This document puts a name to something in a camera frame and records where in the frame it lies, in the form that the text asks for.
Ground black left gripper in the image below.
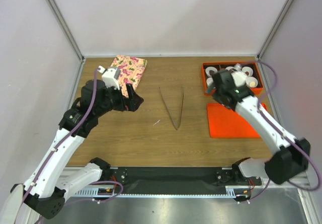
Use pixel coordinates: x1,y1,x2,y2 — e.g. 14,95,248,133
95,82,143,117

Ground orange box lid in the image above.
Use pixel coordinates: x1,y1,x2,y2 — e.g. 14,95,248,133
207,103,261,138

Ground metal tongs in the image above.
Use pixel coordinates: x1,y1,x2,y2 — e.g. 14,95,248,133
158,86,185,130

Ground orange chocolate box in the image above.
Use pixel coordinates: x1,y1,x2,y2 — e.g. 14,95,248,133
201,61,263,95

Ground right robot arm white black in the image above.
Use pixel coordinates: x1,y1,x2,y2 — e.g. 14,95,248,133
205,69,310,185

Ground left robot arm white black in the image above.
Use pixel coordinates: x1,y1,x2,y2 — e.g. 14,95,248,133
23,80,144,219

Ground white paper cup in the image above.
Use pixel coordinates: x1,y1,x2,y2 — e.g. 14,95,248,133
246,77,259,88
206,77,213,87
241,66,254,77
205,66,218,77
225,66,235,71

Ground floral tray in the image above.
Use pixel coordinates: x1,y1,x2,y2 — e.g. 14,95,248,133
111,55,147,97

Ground brown box insert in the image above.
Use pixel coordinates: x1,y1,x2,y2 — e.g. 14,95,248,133
201,61,263,94

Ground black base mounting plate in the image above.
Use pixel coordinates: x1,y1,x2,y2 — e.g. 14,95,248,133
111,167,262,196

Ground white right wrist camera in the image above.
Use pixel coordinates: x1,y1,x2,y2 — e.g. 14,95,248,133
229,63,248,87

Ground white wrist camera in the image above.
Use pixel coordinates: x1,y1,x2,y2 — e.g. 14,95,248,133
98,65,121,90
229,63,248,87

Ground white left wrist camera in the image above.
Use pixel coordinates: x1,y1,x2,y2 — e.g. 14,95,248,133
98,65,121,90

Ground aluminium frame post right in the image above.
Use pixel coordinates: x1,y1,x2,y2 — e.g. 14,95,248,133
257,0,295,59

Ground aluminium frame post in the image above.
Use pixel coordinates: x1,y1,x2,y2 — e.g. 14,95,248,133
257,0,295,59
46,0,85,62

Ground aluminium frame post left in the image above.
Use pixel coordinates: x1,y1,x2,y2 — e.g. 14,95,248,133
46,0,85,62

